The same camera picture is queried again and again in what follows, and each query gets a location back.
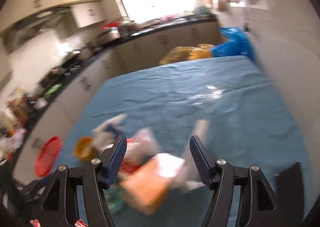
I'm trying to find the yellow plastic bag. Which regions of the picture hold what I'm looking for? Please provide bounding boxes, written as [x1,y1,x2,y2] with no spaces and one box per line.
[159,44,214,65]

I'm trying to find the blue white carton box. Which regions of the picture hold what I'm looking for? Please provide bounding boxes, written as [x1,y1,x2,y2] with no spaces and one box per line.
[91,114,127,153]

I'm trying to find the orange cardboard box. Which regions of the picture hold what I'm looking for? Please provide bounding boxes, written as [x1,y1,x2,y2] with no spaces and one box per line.
[120,153,185,216]

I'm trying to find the range hood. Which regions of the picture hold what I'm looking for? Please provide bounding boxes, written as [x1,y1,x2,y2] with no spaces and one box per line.
[1,6,71,53]

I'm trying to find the green cloth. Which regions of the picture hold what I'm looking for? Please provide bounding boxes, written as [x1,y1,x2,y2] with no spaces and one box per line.
[43,83,62,100]

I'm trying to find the white plastic bag on counter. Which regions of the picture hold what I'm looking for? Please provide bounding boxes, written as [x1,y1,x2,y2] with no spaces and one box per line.
[1,128,25,161]

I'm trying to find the blue table cloth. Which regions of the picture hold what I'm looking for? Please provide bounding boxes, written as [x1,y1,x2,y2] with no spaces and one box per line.
[56,57,313,226]

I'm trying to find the green tissue pack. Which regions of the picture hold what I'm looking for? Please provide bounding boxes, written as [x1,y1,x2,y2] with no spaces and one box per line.
[104,184,125,215]

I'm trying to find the silver rice cooker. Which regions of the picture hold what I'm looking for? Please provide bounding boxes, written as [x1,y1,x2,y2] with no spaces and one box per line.
[97,21,121,46]

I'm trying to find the yellow plastic container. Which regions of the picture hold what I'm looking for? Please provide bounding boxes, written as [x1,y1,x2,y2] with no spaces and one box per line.
[72,136,98,162]

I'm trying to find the sauce bottles group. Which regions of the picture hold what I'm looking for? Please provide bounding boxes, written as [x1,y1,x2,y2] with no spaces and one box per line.
[1,88,37,136]

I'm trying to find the blue plastic bag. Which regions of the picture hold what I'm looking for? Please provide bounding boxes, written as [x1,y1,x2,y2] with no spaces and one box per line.
[210,27,255,63]

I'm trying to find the lower kitchen cabinets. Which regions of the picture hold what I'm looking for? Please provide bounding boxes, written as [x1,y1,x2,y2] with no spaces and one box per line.
[13,18,221,185]

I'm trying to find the clear plastic cup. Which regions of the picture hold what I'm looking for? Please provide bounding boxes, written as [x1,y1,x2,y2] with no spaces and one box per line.
[188,85,226,106]

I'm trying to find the red plastic basket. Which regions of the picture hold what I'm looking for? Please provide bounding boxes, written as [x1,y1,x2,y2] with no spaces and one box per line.
[35,136,62,178]

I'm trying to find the pink white bag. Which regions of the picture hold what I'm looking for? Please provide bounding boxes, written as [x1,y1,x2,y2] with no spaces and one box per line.
[120,128,161,176]

